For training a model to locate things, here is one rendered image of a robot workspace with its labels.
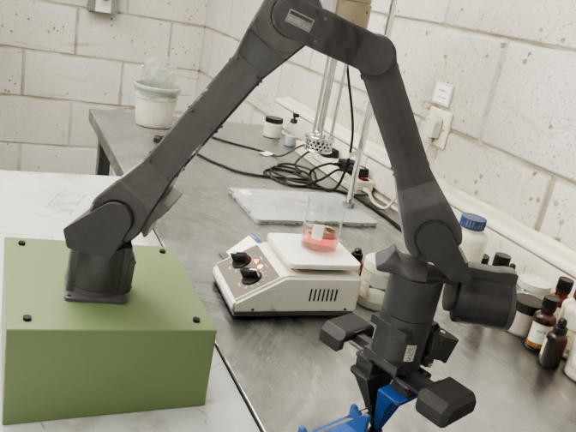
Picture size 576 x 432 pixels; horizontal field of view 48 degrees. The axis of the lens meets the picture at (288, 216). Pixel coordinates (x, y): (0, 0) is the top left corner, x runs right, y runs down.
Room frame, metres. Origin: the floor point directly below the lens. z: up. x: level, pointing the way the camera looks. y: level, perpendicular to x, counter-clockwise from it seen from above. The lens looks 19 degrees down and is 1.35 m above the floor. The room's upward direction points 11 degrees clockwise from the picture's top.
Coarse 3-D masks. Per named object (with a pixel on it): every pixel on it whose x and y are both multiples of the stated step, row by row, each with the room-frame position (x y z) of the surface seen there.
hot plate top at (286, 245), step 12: (276, 240) 0.94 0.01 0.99; (288, 240) 0.95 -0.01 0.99; (288, 252) 0.90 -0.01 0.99; (300, 252) 0.91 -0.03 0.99; (336, 252) 0.94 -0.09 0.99; (348, 252) 0.95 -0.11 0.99; (288, 264) 0.87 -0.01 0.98; (300, 264) 0.86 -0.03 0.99; (312, 264) 0.87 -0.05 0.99; (324, 264) 0.88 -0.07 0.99; (336, 264) 0.89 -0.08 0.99; (348, 264) 0.90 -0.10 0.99; (360, 264) 0.91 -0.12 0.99
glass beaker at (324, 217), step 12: (312, 204) 0.92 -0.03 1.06; (324, 204) 0.97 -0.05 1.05; (336, 204) 0.97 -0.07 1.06; (348, 204) 0.94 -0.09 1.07; (312, 216) 0.92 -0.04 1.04; (324, 216) 0.91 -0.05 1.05; (336, 216) 0.92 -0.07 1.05; (312, 228) 0.92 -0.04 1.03; (324, 228) 0.91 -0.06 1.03; (336, 228) 0.92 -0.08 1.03; (300, 240) 0.94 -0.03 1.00; (312, 240) 0.92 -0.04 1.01; (324, 240) 0.91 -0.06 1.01; (336, 240) 0.93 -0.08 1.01; (312, 252) 0.91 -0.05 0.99; (324, 252) 0.91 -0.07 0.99
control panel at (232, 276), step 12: (252, 252) 0.94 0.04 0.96; (228, 264) 0.93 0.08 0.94; (252, 264) 0.91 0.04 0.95; (264, 264) 0.90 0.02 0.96; (228, 276) 0.89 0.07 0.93; (240, 276) 0.88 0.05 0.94; (264, 276) 0.87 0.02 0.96; (276, 276) 0.86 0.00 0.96; (240, 288) 0.85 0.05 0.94; (252, 288) 0.84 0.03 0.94
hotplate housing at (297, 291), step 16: (272, 256) 0.92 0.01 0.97; (288, 272) 0.87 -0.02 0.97; (304, 272) 0.88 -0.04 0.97; (320, 272) 0.89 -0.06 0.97; (336, 272) 0.90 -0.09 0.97; (352, 272) 0.91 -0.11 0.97; (224, 288) 0.87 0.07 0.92; (272, 288) 0.84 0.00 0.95; (288, 288) 0.85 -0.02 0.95; (304, 288) 0.86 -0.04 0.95; (320, 288) 0.87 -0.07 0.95; (336, 288) 0.88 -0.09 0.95; (352, 288) 0.90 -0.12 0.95; (240, 304) 0.83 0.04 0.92; (256, 304) 0.84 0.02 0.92; (272, 304) 0.85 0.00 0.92; (288, 304) 0.86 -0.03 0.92; (304, 304) 0.87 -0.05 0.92; (320, 304) 0.88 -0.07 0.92; (336, 304) 0.89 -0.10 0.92; (352, 304) 0.90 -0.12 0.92
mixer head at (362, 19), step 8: (328, 0) 1.34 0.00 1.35; (336, 0) 1.35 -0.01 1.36; (344, 0) 1.36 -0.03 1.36; (352, 0) 1.35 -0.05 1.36; (360, 0) 1.36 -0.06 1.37; (368, 0) 1.37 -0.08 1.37; (328, 8) 1.34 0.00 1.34; (336, 8) 1.35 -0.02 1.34; (344, 8) 1.35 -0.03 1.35; (352, 8) 1.35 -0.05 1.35; (360, 8) 1.36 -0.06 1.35; (368, 8) 1.37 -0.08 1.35; (344, 16) 1.35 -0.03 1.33; (352, 16) 1.35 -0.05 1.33; (360, 16) 1.36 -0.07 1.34; (368, 16) 1.38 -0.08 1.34; (360, 24) 1.36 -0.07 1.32; (368, 24) 1.39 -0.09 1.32
